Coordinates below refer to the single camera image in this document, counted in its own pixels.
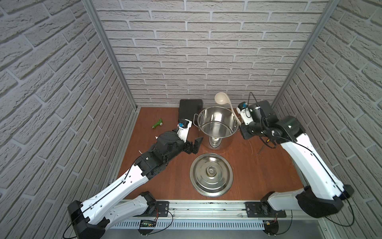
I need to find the stainless steel pot lid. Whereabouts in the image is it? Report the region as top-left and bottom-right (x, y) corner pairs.
(190, 153), (234, 198)

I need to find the cream plastic ladle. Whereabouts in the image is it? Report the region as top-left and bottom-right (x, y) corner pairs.
(214, 92), (241, 126)

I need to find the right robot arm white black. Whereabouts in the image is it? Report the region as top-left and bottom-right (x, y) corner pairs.
(240, 116), (354, 218)

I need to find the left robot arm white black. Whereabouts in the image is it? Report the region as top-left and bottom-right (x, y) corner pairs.
(68, 128), (203, 239)

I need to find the stainless steel stock pot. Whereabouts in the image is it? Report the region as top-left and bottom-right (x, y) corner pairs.
(193, 107), (239, 150)

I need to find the black plastic tool case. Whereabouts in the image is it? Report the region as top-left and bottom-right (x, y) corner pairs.
(178, 99), (203, 121)

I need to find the green plastic tap fitting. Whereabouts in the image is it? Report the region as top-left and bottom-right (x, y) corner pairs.
(152, 119), (163, 129)

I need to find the small green circuit board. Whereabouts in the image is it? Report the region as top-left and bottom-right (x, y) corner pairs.
(139, 220), (157, 228)

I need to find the right black connector board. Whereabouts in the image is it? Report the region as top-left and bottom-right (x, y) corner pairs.
(263, 221), (279, 236)

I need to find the white ventilation grille strip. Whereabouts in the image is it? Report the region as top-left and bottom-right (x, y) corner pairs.
(112, 219), (264, 231)

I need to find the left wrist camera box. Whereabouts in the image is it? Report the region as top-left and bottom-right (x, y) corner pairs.
(177, 119), (193, 142)

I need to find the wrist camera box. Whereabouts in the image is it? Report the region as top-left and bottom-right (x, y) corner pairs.
(177, 119), (193, 142)
(237, 100), (277, 126)

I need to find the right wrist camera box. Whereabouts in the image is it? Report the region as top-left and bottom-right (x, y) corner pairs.
(237, 100), (277, 126)

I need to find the aluminium front rail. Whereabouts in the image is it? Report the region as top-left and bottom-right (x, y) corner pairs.
(161, 199), (326, 221)

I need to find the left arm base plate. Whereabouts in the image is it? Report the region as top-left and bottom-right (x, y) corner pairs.
(141, 201), (169, 218)

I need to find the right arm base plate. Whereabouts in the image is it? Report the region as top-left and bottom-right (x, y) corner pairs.
(244, 201), (287, 218)

